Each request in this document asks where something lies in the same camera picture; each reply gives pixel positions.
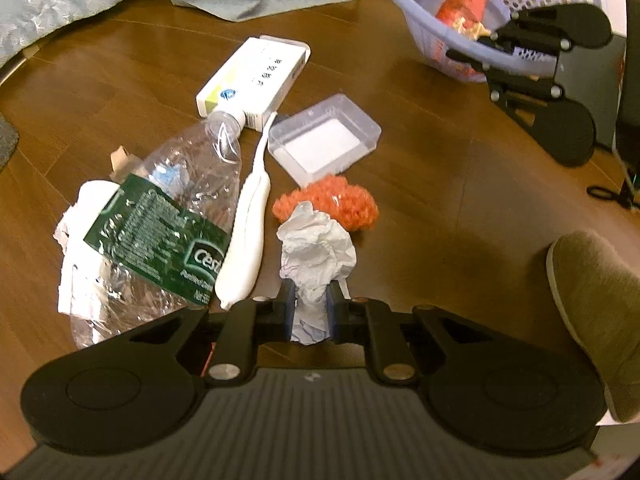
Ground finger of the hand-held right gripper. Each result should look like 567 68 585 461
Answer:
445 49 563 108
490 7 573 56

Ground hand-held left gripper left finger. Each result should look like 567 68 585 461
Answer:
127 280 297 386

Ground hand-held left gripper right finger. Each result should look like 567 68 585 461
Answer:
324 280 501 386

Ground white tissue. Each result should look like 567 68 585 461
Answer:
276 201 358 346

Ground white plastic handle tool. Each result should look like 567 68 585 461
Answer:
215 110 278 311

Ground purple plastic basket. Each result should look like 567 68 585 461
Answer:
369 0 608 83

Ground orange mesh scrubber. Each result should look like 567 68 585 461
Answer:
271 174 381 233

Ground crushed clear plastic bottle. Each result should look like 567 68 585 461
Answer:
70 110 246 351

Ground clear plastic box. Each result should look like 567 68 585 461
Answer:
267 92 383 188

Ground blue white face mask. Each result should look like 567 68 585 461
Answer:
52 179 126 316

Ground white medicine box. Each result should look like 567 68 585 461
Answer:
195 35 312 132

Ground black box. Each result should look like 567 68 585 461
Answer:
611 0 640 156

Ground red snack wrapper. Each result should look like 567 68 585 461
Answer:
434 0 490 41

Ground black scissors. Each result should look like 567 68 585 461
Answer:
586 175 640 211

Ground tan slipper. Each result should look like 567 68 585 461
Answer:
545 230 640 423

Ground grey floor mat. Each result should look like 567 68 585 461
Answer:
0 112 20 168

